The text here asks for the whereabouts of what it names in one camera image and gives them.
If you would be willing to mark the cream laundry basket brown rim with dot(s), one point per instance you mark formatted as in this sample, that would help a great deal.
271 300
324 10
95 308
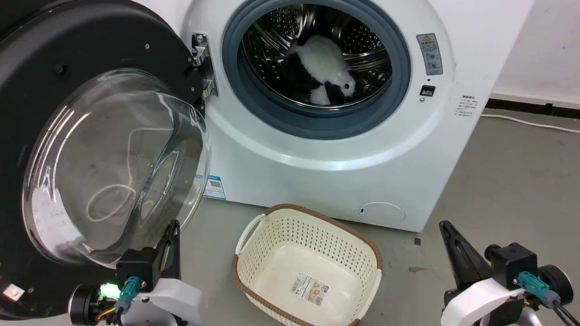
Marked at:
272 235

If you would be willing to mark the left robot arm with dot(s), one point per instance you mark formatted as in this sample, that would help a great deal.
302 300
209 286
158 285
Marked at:
84 304

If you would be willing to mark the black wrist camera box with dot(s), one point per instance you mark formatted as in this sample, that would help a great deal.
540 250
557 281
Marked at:
512 262
136 267

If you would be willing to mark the chrome door hinge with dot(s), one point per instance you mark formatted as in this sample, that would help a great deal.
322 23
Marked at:
201 54

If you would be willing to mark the black round glass washer door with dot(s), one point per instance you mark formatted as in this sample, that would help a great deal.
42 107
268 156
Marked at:
45 68

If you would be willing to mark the grey warning sticker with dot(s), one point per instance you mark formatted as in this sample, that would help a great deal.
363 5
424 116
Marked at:
429 54

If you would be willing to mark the black door latch socket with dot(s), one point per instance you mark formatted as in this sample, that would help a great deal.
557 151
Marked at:
427 90

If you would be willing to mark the steel perforated washer drum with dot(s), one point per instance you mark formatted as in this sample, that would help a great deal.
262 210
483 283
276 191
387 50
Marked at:
371 45

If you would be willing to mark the printed basket product sticker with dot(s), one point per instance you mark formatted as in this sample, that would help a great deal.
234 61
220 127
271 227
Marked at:
310 290

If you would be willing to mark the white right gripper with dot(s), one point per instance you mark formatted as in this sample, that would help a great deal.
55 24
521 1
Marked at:
471 304

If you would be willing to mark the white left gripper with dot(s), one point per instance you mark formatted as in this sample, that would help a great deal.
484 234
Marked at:
176 299

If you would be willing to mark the blue and white QR label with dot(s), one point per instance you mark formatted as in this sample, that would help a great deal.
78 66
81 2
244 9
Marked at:
214 186

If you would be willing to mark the small printed text label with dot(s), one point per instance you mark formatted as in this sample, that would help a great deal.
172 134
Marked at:
466 105

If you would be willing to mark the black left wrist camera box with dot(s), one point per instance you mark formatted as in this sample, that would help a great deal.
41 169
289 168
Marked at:
136 267

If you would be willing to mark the black baseboard strip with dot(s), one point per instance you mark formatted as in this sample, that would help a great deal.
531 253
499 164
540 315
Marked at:
521 107

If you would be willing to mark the black and white panda plush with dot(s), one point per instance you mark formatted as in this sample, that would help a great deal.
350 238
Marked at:
324 56

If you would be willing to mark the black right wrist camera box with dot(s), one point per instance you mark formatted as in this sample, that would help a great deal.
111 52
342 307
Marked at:
512 262

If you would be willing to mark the white front-load washing machine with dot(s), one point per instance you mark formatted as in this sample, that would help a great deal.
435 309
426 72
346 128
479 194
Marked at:
317 181

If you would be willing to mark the round drain filter cover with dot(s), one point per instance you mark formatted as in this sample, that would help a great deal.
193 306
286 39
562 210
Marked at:
382 213

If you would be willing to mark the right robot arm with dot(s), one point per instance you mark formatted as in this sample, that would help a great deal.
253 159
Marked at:
557 280

